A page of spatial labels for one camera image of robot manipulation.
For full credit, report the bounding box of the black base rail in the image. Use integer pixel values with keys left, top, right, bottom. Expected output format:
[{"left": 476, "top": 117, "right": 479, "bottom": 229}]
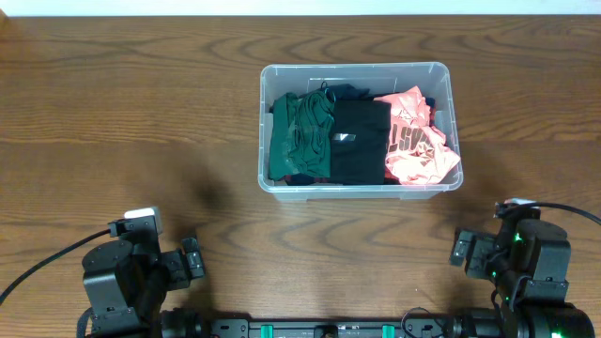
[{"left": 160, "top": 308, "right": 474, "bottom": 338}]

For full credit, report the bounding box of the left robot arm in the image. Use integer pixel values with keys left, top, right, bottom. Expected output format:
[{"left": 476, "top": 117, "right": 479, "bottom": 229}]
[{"left": 76, "top": 233, "right": 210, "bottom": 338}]

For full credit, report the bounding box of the black garment with tape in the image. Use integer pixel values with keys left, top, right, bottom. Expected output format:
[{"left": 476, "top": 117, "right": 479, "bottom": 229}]
[{"left": 328, "top": 100, "right": 391, "bottom": 185}]

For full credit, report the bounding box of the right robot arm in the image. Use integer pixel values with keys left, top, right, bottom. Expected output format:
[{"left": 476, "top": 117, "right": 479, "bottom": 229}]
[{"left": 443, "top": 202, "right": 600, "bottom": 338}]

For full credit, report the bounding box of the pink garment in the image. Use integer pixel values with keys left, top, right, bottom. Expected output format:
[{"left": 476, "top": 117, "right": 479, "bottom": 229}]
[{"left": 375, "top": 86, "right": 460, "bottom": 185}]

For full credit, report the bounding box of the green garment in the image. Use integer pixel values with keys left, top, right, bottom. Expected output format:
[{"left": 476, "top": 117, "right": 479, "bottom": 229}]
[{"left": 269, "top": 89, "right": 336, "bottom": 180}]

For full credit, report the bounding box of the red plaid flannel shirt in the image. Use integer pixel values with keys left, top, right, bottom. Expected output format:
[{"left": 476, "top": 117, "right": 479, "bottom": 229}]
[{"left": 282, "top": 97, "right": 436, "bottom": 186}]

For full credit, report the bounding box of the clear plastic storage bin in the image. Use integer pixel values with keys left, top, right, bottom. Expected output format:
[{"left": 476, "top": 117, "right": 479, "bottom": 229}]
[{"left": 257, "top": 61, "right": 464, "bottom": 202}]

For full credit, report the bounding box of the dark navy garment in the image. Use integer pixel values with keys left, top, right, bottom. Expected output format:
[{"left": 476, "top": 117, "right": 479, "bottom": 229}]
[{"left": 323, "top": 84, "right": 370, "bottom": 101}]

